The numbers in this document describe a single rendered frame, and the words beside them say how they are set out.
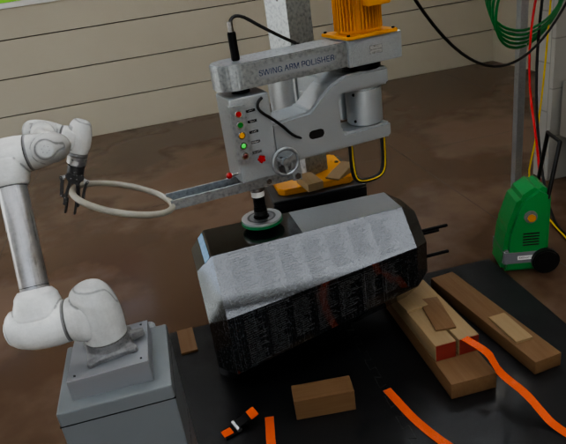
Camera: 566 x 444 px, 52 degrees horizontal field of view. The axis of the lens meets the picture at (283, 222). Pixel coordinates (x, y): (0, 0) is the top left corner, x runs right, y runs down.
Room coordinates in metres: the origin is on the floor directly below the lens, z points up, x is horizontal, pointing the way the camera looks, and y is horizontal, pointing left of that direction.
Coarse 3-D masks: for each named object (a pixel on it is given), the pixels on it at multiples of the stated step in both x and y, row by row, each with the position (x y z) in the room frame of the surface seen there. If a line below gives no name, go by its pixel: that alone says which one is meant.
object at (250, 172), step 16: (224, 96) 2.79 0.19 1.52; (240, 96) 2.73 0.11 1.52; (256, 96) 2.74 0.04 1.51; (224, 112) 2.79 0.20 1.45; (256, 112) 2.73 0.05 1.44; (224, 128) 2.84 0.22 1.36; (256, 128) 2.73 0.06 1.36; (272, 128) 2.76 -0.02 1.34; (256, 144) 2.72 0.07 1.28; (272, 144) 2.75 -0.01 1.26; (256, 160) 2.72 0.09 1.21; (240, 176) 2.72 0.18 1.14; (256, 176) 2.71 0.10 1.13
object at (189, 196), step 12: (288, 168) 2.91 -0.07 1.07; (228, 180) 2.83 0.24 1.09; (264, 180) 2.78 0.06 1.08; (276, 180) 2.80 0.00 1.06; (288, 180) 2.82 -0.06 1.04; (180, 192) 2.75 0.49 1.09; (192, 192) 2.77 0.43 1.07; (204, 192) 2.68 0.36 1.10; (216, 192) 2.69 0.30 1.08; (228, 192) 2.71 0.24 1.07; (240, 192) 2.73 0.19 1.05; (180, 204) 2.63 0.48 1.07; (192, 204) 2.65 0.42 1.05
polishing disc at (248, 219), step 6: (270, 210) 2.90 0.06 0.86; (276, 210) 2.88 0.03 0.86; (246, 216) 2.86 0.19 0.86; (252, 216) 2.85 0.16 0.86; (270, 216) 2.81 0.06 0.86; (276, 216) 2.80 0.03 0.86; (246, 222) 2.78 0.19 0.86; (252, 222) 2.77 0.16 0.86; (258, 222) 2.76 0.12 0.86; (264, 222) 2.75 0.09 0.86; (270, 222) 2.74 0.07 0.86; (276, 222) 2.75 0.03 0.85
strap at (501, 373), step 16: (496, 368) 2.22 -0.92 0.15; (512, 384) 2.13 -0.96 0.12; (400, 400) 2.24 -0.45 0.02; (528, 400) 2.04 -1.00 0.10; (272, 416) 2.26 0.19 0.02; (416, 416) 2.12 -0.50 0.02; (544, 416) 1.98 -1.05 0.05; (272, 432) 2.16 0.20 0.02; (432, 432) 2.01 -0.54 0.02; (560, 432) 1.90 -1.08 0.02
